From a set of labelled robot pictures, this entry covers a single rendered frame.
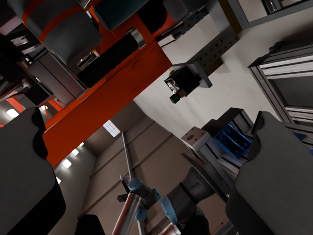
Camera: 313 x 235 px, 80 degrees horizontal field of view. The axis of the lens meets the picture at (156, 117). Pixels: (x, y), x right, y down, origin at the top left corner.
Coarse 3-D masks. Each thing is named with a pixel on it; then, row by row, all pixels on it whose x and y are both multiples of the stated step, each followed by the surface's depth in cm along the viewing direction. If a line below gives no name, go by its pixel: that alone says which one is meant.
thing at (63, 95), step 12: (36, 60) 33; (48, 60) 33; (60, 60) 36; (36, 72) 33; (48, 72) 34; (60, 72) 34; (72, 72) 38; (48, 84) 34; (60, 84) 34; (72, 84) 35; (60, 96) 35; (72, 96) 35
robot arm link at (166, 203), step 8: (176, 192) 83; (184, 192) 81; (168, 200) 82; (176, 200) 80; (184, 200) 80; (168, 208) 80; (176, 208) 79; (184, 208) 80; (192, 208) 83; (168, 216) 80; (176, 216) 79; (184, 216) 81
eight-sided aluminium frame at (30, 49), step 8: (80, 0) 68; (88, 0) 66; (88, 8) 71; (16, 32) 63; (24, 32) 65; (16, 40) 64; (24, 40) 68; (32, 40) 67; (24, 48) 63; (32, 48) 68
